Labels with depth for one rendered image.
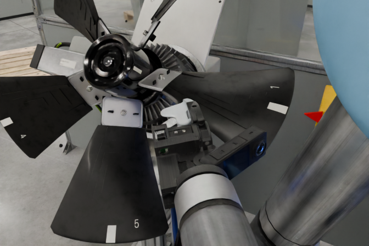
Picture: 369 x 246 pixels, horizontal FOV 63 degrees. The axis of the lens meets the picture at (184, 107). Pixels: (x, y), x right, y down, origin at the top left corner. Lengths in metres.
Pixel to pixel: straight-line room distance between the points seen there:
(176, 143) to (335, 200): 0.20
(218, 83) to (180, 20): 0.38
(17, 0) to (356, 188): 6.22
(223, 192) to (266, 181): 1.31
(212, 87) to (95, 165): 0.28
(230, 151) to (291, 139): 1.06
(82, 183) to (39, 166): 1.75
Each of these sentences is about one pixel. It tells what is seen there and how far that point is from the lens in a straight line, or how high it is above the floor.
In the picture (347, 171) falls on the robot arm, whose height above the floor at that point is 1.27.
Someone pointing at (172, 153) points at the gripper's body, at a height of 1.19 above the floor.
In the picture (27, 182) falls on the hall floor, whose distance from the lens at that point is 2.29.
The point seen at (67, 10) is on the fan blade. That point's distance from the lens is 0.89.
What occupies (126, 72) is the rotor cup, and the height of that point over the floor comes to 1.21.
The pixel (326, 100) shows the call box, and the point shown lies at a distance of 0.85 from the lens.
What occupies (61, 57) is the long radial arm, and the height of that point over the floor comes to 1.12.
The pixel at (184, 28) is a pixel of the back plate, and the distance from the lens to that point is 0.91.
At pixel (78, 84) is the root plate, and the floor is 1.15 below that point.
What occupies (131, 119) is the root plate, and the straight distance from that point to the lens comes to 0.66.
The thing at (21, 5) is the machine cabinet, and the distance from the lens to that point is 6.38.
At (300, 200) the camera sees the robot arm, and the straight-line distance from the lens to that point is 0.35.
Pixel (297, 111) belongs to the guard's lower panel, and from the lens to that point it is 1.37.
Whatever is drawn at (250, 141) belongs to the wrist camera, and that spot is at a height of 1.20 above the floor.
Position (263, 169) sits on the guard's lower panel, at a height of 0.40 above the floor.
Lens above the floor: 1.46
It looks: 32 degrees down
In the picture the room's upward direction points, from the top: straight up
